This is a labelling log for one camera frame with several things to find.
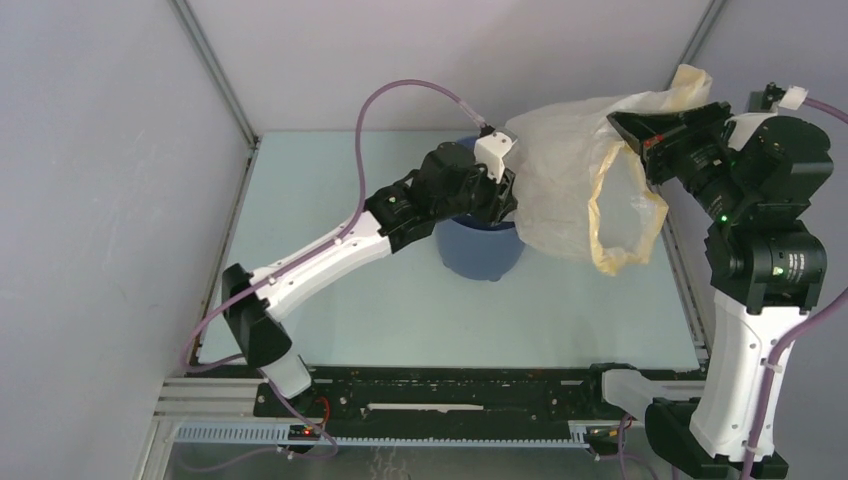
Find left aluminium corner profile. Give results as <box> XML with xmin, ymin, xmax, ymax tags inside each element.
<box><xmin>169</xmin><ymin>0</ymin><xmax>259</xmax><ymax>149</ymax></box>

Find translucent white yellow trash bag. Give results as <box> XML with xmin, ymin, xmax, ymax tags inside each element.
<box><xmin>506</xmin><ymin>65</ymin><xmax>713</xmax><ymax>276</ymax></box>

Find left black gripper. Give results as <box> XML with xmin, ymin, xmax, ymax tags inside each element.
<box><xmin>433</xmin><ymin>154</ymin><xmax>517</xmax><ymax>226</ymax></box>

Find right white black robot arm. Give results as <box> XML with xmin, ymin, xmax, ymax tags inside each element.
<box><xmin>581</xmin><ymin>102</ymin><xmax>833</xmax><ymax>479</ymax></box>

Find blue plastic trash bin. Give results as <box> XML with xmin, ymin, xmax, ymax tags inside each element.
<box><xmin>434</xmin><ymin>136</ymin><xmax>524</xmax><ymax>282</ymax></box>

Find right circuit board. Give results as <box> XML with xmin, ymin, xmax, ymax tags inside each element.
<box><xmin>584</xmin><ymin>425</ymin><xmax>629</xmax><ymax>444</ymax></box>

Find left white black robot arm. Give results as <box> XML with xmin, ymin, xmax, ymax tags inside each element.
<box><xmin>222</xmin><ymin>132</ymin><xmax>518</xmax><ymax>417</ymax></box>

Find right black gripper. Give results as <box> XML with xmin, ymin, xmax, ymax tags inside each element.
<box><xmin>609</xmin><ymin>101</ymin><xmax>752</xmax><ymax>222</ymax></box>

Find right aluminium corner profile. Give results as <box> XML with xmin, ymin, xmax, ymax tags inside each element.
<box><xmin>677</xmin><ymin>0</ymin><xmax>731</xmax><ymax>65</ymax></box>

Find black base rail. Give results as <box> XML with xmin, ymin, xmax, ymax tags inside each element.
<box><xmin>254</xmin><ymin>362</ymin><xmax>713</xmax><ymax>446</ymax></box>

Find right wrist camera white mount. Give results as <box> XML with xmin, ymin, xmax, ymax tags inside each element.
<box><xmin>726</xmin><ymin>82</ymin><xmax>809</xmax><ymax>151</ymax></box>

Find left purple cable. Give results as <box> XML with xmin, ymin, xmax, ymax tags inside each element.
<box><xmin>180</xmin><ymin>79</ymin><xmax>492</xmax><ymax>372</ymax></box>

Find left circuit board with leds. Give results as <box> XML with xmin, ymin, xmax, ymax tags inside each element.
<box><xmin>286</xmin><ymin>424</ymin><xmax>323</xmax><ymax>442</ymax></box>

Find aluminium corner profile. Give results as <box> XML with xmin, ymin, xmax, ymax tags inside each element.
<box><xmin>169</xmin><ymin>0</ymin><xmax>259</xmax><ymax>149</ymax></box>
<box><xmin>677</xmin><ymin>0</ymin><xmax>731</xmax><ymax>65</ymax></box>

